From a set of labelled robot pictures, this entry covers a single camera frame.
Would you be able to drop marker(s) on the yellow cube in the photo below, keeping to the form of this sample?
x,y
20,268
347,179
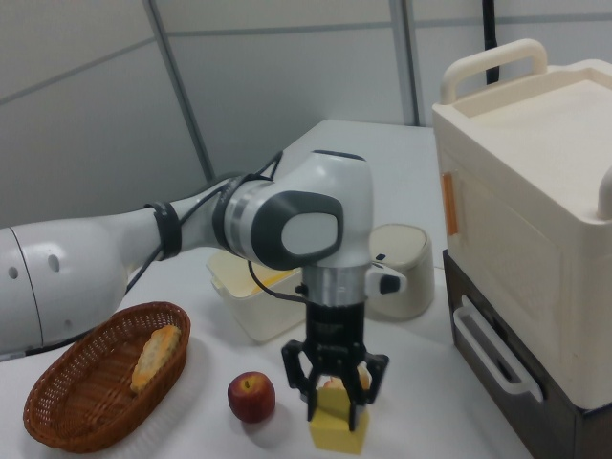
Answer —
x,y
334,430

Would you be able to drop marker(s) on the small white lidded bin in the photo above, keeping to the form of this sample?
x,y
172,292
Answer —
x,y
411,287

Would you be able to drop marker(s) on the red toy apple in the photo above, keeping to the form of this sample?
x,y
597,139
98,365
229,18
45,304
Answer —
x,y
251,397

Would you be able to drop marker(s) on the black vertical pole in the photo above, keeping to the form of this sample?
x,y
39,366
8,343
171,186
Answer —
x,y
490,43

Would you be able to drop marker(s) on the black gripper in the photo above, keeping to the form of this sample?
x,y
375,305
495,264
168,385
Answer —
x,y
334,330

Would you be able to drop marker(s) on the dark brown drawer box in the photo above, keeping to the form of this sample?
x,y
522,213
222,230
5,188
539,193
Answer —
x,y
550,421

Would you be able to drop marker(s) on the toy bread slice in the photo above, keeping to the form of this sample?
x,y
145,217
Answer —
x,y
155,358

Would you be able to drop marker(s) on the cream open plastic container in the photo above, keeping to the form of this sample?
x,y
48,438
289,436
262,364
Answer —
x,y
258,315

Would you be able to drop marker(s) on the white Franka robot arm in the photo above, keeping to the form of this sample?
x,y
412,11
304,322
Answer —
x,y
334,201

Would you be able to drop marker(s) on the brown wicker basket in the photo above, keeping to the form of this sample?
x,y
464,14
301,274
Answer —
x,y
72,406

